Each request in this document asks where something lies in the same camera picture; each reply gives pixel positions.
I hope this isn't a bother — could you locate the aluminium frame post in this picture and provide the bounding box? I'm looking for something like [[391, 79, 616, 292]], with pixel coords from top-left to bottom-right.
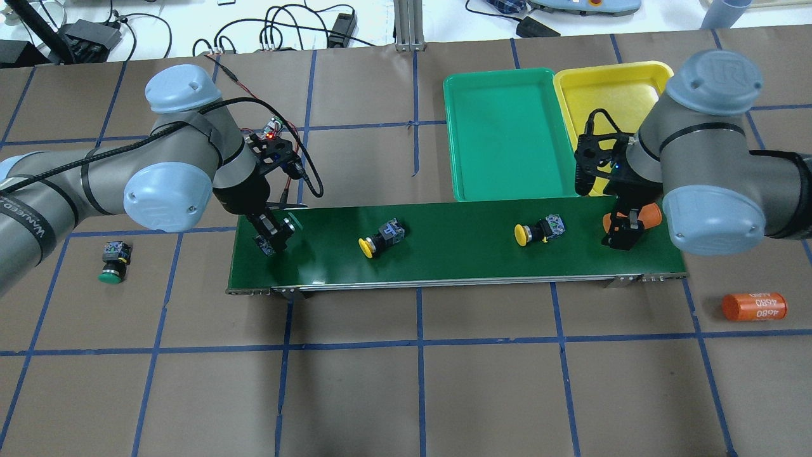
[[393, 0, 426, 52]]

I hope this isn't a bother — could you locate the green conveyor belt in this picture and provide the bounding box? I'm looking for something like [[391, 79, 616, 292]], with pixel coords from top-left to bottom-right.
[[226, 197, 687, 295]]

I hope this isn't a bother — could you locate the yellow plastic tray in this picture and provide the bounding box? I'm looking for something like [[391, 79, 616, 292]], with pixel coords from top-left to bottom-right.
[[553, 61, 674, 197]]

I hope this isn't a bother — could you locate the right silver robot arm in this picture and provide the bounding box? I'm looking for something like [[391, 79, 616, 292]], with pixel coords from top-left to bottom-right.
[[574, 50, 811, 256]]

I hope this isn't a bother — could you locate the plain orange cylinder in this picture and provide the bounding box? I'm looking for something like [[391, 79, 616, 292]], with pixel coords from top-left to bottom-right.
[[601, 203, 663, 234]]

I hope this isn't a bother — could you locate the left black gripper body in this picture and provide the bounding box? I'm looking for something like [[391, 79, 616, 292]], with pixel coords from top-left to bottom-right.
[[216, 134, 302, 216]]

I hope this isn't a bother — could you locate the orange cylinder marked 4680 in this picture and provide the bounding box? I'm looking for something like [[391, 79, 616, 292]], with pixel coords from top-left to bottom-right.
[[721, 293, 789, 322]]

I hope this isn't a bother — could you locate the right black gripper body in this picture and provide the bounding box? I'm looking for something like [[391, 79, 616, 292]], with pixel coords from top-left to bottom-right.
[[574, 109, 662, 210]]

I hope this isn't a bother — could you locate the blue checkered folded umbrella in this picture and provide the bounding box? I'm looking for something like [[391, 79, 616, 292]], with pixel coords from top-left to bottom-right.
[[485, 0, 530, 15]]

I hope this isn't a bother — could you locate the yellow push button switch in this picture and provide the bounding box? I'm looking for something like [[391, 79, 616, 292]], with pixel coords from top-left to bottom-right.
[[513, 214, 566, 246]]

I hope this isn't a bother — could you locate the green push button switch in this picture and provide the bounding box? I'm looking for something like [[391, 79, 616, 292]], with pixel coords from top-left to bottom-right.
[[253, 214, 298, 256]]

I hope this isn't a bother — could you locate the green plastic tray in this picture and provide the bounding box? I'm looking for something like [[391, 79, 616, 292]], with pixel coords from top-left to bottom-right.
[[443, 67, 576, 202]]

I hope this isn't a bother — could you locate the small white circuit board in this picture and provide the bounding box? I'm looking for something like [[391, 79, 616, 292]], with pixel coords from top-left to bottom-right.
[[261, 116, 286, 141]]

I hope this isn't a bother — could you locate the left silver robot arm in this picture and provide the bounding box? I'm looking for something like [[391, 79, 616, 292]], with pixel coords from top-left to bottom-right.
[[1, 64, 307, 293]]

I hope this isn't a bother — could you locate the red black power cable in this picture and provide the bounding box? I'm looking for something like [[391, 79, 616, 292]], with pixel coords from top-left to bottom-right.
[[204, 54, 299, 210]]

